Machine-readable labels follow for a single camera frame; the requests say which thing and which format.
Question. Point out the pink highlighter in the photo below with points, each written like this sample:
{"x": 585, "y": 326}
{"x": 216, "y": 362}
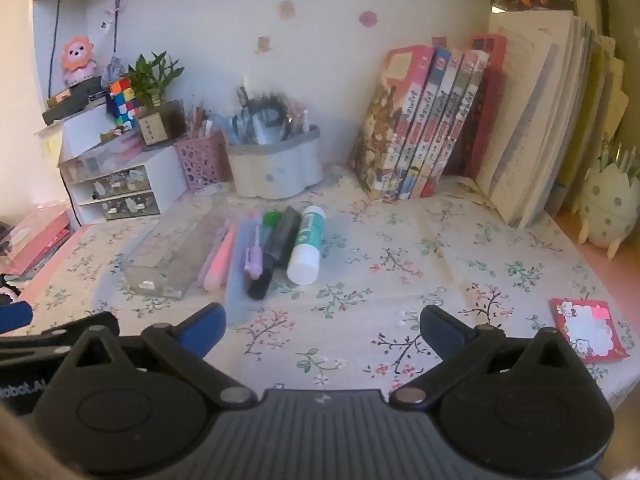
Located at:
{"x": 218, "y": 257}

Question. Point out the grey spine comic book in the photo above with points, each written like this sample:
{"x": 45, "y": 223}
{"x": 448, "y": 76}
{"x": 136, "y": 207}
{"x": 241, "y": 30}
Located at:
{"x": 462, "y": 115}

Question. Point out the pink flower wall sticker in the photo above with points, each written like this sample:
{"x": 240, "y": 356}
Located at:
{"x": 287, "y": 9}
{"x": 262, "y": 44}
{"x": 368, "y": 18}

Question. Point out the pink perforated pen holder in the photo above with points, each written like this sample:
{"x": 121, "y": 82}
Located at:
{"x": 202, "y": 162}

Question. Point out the dark grey box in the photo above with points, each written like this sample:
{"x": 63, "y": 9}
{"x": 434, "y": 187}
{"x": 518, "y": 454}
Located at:
{"x": 75, "y": 100}

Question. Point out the clear plastic drawer tray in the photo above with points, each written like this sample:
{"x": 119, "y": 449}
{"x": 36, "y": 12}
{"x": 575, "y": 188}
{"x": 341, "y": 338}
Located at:
{"x": 170, "y": 255}

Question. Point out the thick white-paged book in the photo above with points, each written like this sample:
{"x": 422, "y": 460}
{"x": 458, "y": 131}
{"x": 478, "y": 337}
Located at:
{"x": 530, "y": 120}

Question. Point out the black marker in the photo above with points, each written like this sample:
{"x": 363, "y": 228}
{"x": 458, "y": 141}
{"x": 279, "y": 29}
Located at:
{"x": 265, "y": 265}

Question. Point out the bundle of pencils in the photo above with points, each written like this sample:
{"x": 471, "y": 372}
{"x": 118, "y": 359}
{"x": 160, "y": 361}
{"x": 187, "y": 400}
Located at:
{"x": 197, "y": 117}

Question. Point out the row of upright books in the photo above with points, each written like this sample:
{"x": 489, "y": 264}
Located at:
{"x": 597, "y": 110}

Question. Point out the white spine comic book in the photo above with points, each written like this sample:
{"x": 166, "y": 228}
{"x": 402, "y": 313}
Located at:
{"x": 442, "y": 125}

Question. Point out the egg-shaped pen holder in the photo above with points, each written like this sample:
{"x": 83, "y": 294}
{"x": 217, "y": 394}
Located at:
{"x": 607, "y": 200}

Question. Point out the hanging purple charm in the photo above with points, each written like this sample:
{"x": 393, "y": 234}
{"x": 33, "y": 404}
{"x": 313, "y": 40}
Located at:
{"x": 114, "y": 45}

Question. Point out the white desktop drawer organizer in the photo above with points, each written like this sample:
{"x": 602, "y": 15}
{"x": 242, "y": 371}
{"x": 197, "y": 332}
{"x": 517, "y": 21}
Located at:
{"x": 130, "y": 195}

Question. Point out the bamboo plant in glass pot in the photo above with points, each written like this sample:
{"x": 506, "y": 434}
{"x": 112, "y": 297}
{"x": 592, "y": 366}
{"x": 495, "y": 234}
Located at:
{"x": 155, "y": 105}

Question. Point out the colourful puzzle cube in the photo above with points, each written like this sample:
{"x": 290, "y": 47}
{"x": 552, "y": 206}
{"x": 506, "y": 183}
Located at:
{"x": 124, "y": 102}

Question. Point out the pink cover comic book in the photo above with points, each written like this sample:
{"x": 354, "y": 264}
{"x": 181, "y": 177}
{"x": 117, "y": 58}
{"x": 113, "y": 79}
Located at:
{"x": 385, "y": 125}

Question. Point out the blue spine comic book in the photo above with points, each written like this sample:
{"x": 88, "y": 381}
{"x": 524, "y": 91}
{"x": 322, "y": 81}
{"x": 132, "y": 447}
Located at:
{"x": 425, "y": 125}

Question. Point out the floral tablecloth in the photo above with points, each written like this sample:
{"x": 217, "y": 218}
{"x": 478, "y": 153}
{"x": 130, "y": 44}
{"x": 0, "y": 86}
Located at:
{"x": 400, "y": 240}

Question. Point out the red book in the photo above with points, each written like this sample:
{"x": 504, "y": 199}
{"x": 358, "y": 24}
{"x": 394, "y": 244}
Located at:
{"x": 487, "y": 95}

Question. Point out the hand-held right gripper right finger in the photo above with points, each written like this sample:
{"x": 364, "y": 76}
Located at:
{"x": 442, "y": 331}

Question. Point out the pink lion toy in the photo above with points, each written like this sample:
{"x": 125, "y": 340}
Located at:
{"x": 78, "y": 60}

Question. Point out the red sticky note pad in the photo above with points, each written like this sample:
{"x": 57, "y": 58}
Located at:
{"x": 587, "y": 332}

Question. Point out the white green glue stick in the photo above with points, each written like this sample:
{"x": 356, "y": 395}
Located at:
{"x": 305, "y": 252}

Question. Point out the purple pen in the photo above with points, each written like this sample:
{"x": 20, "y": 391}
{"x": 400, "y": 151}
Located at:
{"x": 255, "y": 257}

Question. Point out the white round container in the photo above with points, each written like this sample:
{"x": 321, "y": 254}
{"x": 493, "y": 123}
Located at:
{"x": 275, "y": 165}

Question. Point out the translucent light blue pen tube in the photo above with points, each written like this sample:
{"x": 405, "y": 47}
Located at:
{"x": 239, "y": 260}

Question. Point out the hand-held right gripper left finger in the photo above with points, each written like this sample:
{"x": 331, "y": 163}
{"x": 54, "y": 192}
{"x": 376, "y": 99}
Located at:
{"x": 204, "y": 329}

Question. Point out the clear plastic drawer box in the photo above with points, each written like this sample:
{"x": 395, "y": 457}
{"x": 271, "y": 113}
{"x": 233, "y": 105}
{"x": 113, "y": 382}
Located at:
{"x": 100, "y": 162}

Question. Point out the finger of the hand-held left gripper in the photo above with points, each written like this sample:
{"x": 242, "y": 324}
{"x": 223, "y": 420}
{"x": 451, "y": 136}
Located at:
{"x": 75, "y": 332}

